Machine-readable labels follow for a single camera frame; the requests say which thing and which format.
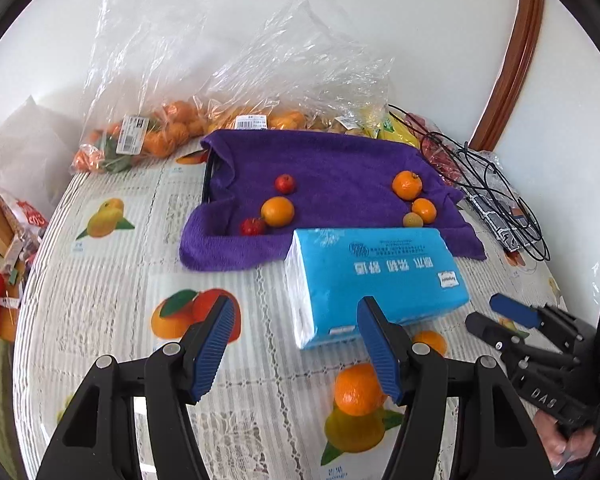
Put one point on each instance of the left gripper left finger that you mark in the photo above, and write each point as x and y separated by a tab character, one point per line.
95	438

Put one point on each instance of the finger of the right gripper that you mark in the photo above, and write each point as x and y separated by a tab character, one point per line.
490	327
556	325

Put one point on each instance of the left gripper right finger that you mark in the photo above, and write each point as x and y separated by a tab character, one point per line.
495	437

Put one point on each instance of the oval orange kumquat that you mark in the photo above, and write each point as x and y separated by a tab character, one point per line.
432	339

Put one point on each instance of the small yellow-green fruit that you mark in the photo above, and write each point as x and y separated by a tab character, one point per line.
412	220

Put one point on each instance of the small round orange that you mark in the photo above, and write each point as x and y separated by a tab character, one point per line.
425	209

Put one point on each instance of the large stemmed mandarin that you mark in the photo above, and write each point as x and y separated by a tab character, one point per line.
407	185

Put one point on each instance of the small red fruit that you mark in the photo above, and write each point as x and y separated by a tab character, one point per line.
254	226
285	184

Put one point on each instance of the bag of red fruits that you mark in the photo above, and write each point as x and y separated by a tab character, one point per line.
434	148

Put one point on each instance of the person's right hand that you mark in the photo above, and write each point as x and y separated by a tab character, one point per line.
558	449

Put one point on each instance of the blue tissue pack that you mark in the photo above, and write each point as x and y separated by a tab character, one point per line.
410	273

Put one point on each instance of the grey checked packaged cloth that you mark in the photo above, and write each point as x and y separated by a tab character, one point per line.
499	205

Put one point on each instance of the fruit print tablecloth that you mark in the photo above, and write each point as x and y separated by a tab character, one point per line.
109	256

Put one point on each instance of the yellow snack bag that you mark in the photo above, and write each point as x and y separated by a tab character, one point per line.
392	127

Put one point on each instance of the purple towel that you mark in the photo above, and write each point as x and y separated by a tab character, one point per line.
342	182

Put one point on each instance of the white plastic bag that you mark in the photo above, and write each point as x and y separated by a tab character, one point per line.
37	146

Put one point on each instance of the black tray under towel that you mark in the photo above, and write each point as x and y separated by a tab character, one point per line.
211	162

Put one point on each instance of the bag of oranges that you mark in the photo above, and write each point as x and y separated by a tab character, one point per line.
303	70

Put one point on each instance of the bag of mandarins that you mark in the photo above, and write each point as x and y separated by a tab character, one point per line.
139	96

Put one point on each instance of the brown door frame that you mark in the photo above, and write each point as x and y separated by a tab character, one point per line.
514	70

